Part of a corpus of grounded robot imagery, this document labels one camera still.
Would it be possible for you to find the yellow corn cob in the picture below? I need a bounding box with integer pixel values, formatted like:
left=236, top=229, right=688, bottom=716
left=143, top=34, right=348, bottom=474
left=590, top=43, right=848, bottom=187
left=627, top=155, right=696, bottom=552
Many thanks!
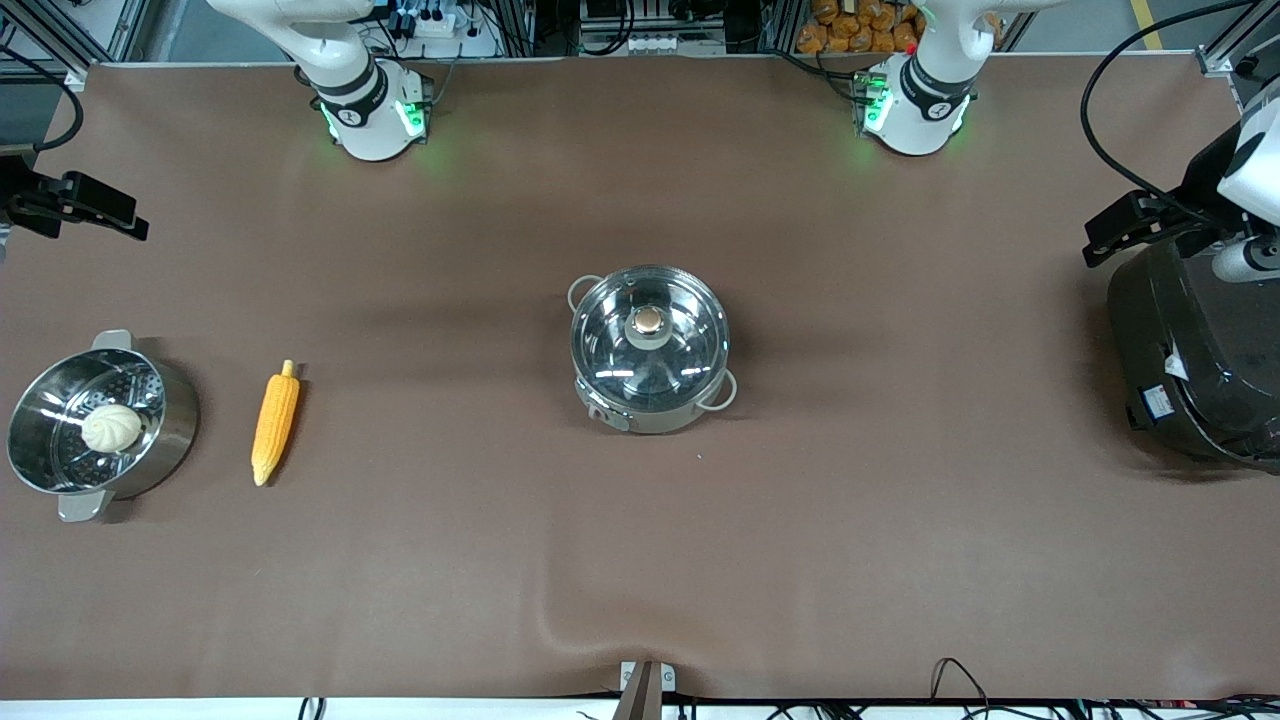
left=250, top=360, right=301, bottom=488

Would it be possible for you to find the round glass pot lid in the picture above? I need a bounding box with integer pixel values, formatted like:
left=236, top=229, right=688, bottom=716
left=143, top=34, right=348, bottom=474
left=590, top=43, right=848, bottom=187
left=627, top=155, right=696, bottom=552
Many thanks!
left=570, top=265, right=729, bottom=413

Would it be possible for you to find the steel steamer pot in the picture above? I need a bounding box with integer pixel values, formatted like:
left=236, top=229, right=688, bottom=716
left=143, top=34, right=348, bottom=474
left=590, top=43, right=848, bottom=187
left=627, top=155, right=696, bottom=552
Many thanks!
left=5, top=330, right=201, bottom=523

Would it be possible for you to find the steel electric pot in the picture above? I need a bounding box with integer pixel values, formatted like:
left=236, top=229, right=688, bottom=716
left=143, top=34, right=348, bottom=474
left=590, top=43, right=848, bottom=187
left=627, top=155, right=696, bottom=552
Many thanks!
left=567, top=265, right=739, bottom=436

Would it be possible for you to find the black round kitchen appliance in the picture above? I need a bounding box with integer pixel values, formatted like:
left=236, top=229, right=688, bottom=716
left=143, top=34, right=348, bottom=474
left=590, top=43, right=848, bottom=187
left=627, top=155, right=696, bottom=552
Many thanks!
left=1105, top=235, right=1280, bottom=471

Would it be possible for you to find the white steamed bun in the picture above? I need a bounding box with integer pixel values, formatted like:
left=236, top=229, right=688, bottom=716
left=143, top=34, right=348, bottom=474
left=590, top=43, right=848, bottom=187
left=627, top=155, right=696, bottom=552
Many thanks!
left=80, top=403, right=144, bottom=454

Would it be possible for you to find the bag of orange buns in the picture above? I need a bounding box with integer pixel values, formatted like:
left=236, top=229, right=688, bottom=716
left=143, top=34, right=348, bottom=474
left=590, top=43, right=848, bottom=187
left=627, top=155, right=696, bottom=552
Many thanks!
left=797, top=0, right=921, bottom=54

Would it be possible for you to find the white power strip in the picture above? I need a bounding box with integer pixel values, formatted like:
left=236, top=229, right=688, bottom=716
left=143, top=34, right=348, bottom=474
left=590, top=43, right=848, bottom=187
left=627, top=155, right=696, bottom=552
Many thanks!
left=625, top=35, right=726, bottom=54
left=395, top=8, right=501, bottom=58

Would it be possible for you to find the brown table mat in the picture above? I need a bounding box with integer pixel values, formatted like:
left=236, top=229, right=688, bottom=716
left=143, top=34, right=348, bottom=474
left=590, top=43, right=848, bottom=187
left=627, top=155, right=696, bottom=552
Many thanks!
left=0, top=55, right=1280, bottom=701

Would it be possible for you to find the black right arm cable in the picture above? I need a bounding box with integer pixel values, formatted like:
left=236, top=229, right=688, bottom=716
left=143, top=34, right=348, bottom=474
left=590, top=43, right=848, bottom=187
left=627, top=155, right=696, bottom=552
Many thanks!
left=0, top=45, right=86, bottom=156

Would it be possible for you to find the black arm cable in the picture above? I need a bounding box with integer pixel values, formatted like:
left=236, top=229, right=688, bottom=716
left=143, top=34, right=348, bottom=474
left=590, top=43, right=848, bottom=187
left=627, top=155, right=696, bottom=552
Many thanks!
left=0, top=45, right=86, bottom=156
left=1080, top=0, right=1280, bottom=226

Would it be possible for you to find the aluminium frame profile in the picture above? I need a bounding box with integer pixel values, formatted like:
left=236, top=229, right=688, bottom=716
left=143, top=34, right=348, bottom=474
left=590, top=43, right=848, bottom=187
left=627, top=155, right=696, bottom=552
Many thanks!
left=0, top=0, right=151, bottom=86
left=1195, top=0, right=1280, bottom=79

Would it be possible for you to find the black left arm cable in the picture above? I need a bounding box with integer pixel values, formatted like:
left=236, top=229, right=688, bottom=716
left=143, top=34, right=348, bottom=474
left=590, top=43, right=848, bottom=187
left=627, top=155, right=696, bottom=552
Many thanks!
left=1080, top=0, right=1280, bottom=226

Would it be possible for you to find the thin black looped cable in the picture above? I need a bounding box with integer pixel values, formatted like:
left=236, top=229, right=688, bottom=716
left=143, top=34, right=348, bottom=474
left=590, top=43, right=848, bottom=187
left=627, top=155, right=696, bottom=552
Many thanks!
left=930, top=657, right=993, bottom=713

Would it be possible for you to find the metal table edge bracket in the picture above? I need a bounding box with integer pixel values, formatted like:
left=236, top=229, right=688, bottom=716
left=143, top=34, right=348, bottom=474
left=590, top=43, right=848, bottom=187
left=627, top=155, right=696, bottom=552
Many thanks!
left=618, top=660, right=677, bottom=720

